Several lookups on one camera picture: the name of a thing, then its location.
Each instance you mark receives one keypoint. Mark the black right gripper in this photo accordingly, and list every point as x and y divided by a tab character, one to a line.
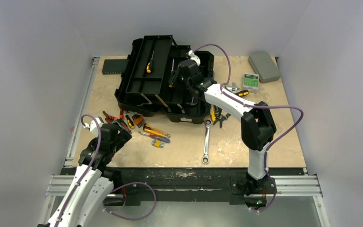
177	74

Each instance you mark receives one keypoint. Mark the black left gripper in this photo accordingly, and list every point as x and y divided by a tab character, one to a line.
124	137

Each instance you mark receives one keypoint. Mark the black yellow phillips screwdriver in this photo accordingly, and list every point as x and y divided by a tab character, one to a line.
172	78

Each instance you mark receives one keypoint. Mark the short black yellow screwdriver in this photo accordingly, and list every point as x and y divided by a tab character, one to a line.
149	67

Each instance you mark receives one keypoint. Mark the steel claw hammer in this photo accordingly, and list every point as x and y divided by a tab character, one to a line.
194	101

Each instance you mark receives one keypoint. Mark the black plastic toolbox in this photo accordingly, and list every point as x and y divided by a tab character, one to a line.
149	93

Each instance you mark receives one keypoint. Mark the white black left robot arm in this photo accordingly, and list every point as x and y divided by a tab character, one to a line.
92	181

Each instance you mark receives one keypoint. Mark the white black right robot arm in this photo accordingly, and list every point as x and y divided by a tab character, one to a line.
257	124

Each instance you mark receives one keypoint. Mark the orange utility knife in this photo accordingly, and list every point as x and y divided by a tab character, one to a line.
149	129

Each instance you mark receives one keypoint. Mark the red blue small screwdriver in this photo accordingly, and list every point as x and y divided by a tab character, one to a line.
162	139

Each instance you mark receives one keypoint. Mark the black multi pliers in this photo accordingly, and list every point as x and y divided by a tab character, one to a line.
219	117

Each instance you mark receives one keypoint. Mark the black yellow long screwdriver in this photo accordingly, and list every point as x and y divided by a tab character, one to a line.
242	93

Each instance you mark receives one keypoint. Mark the green white bit box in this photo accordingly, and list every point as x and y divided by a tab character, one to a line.
251	82

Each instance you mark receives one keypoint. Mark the grey plastic case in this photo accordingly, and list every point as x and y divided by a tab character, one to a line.
264	66

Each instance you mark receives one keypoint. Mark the silver ratchet wrench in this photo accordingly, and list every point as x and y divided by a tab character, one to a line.
205	158

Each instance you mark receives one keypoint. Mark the red black wire stripper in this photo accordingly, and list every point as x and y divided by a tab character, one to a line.
115	120

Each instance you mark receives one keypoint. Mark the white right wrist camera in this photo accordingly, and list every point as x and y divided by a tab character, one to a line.
192	56

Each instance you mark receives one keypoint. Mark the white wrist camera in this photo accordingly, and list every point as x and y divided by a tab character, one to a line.
192	56
94	126

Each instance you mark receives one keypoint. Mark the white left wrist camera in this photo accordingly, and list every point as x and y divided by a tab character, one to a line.
94	126

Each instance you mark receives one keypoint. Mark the yellow handled screwdriver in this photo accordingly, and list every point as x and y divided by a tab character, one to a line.
212	113

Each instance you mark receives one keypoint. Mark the red handled adjustable wrench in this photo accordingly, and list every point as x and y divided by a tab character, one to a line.
232	88

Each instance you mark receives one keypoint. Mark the black network switch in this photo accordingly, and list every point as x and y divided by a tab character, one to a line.
114	66

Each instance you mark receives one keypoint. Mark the aluminium frame rail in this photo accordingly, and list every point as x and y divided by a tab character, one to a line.
75	130

